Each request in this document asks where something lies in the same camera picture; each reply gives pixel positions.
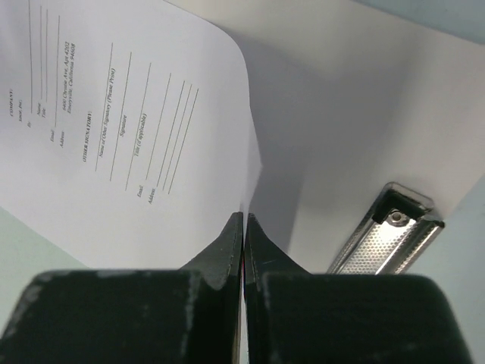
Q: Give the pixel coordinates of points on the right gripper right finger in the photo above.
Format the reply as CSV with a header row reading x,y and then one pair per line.
x,y
294,316

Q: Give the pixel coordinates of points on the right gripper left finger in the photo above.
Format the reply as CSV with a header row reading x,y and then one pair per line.
x,y
187,315

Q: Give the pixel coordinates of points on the metal folder clip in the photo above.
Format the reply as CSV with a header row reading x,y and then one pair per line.
x,y
396,230

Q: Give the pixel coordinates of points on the white signature form sheet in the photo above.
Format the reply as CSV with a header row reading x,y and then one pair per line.
x,y
127,136

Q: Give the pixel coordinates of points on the white folder with clip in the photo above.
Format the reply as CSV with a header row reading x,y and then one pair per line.
x,y
346,99

